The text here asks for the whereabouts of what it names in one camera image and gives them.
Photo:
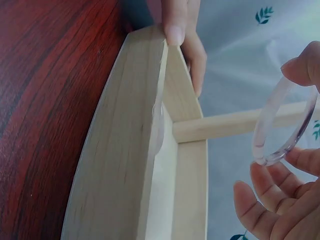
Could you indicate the person's left hand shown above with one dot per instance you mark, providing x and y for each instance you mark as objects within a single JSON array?
[{"x": 192, "y": 37}]

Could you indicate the person's right hand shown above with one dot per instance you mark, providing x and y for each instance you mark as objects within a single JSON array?
[{"x": 295, "y": 207}]

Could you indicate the clear round glass disc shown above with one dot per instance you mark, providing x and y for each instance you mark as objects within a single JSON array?
[{"x": 282, "y": 125}]

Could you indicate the light wooden rack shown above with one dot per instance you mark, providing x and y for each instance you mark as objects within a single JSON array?
[{"x": 112, "y": 150}]

